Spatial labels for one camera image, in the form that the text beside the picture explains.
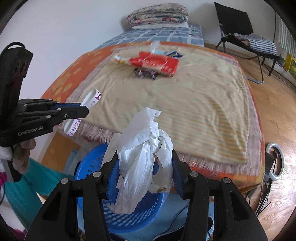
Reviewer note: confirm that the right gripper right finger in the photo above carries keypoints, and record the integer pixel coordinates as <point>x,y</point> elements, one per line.
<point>233,217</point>

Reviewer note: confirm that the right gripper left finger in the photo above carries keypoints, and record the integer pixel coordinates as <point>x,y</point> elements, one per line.
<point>57,219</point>

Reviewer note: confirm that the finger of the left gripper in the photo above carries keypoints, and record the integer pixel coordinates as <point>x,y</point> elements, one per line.
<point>64,106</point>
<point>60,115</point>

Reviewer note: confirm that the colourful white paper wrapper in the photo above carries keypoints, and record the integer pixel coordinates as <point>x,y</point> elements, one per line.
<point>121,59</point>

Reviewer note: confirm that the white plastic bag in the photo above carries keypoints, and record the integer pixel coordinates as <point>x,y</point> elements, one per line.
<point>142,144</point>

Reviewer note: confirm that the teal card package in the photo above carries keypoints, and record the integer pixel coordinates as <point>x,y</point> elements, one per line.
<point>158,52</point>

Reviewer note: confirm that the clear plastic wrap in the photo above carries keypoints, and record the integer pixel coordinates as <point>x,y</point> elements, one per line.
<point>154,45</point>

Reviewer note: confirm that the red cardboard box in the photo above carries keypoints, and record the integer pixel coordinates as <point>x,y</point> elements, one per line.
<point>159,63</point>

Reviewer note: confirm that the left hand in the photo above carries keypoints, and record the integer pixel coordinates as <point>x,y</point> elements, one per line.
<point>21,155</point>

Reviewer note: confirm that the orange floral bed sheet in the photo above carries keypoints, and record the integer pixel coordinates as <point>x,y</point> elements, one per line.
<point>70,84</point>

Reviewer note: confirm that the blue plastic laundry basket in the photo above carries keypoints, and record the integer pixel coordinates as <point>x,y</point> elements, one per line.
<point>129,205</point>

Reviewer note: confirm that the yellow striped fringed blanket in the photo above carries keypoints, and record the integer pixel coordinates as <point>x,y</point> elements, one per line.
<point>206,107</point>

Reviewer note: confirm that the folded floral quilt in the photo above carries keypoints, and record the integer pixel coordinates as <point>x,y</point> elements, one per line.
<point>169,13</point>

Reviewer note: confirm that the yellow box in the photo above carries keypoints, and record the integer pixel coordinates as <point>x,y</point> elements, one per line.
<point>290,65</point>

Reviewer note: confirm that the blue checkered bed sheet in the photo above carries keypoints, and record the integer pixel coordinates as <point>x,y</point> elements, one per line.
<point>188,35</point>

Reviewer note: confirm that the checkered cushion on chair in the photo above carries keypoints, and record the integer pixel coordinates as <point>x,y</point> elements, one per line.
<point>257,43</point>

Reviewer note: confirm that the striped hanging towel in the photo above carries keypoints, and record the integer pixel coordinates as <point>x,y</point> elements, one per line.
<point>285,38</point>

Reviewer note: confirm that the black folding chair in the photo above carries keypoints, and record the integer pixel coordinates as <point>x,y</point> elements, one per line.
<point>236,28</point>

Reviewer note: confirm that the white ring light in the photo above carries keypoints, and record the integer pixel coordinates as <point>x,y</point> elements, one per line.
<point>278,153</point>

